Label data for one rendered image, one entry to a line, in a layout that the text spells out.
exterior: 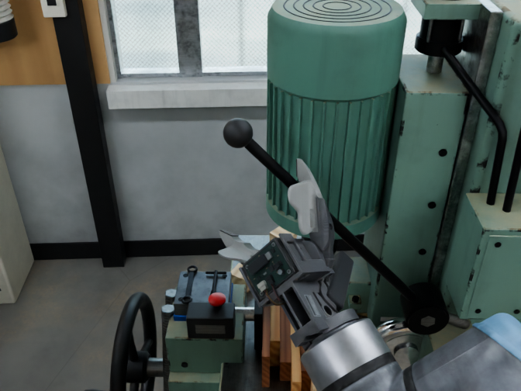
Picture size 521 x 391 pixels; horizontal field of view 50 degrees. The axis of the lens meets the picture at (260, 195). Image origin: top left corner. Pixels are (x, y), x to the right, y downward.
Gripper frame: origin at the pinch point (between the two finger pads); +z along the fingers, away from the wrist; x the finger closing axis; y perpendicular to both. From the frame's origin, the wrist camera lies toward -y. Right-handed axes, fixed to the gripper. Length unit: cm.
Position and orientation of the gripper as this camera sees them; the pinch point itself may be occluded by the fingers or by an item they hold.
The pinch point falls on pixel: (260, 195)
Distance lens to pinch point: 72.6
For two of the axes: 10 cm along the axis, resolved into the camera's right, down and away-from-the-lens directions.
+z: -4.6, -7.9, 4.1
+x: -6.6, 6.1, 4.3
